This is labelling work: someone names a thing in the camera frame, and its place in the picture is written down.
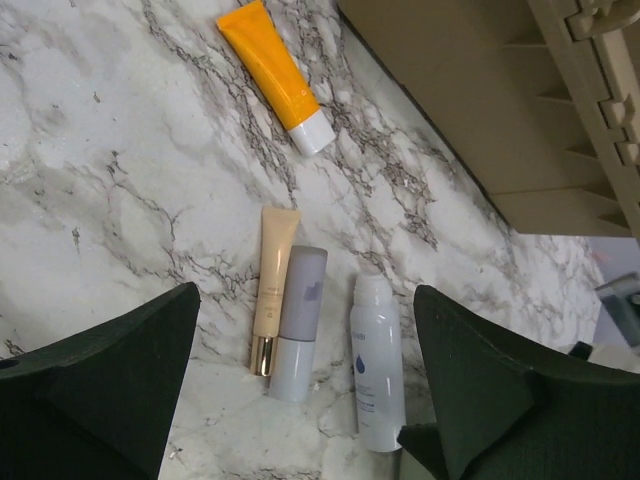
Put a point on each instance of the orange white cream tube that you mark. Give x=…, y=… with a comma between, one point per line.
x=253, y=36

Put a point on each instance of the beige concealer tube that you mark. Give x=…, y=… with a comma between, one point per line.
x=277, y=235

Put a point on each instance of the white round makeup organizer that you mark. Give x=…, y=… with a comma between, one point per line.
x=620, y=298

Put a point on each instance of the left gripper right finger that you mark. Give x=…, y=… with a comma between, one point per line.
x=507, y=407

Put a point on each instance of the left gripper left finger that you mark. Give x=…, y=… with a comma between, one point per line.
x=99, y=404

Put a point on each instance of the white spray bottle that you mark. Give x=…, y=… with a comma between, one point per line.
x=377, y=360

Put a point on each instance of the tan plastic toolbox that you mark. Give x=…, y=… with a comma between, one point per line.
x=539, y=100

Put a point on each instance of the lavender small bottle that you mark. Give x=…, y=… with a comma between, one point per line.
x=291, y=375

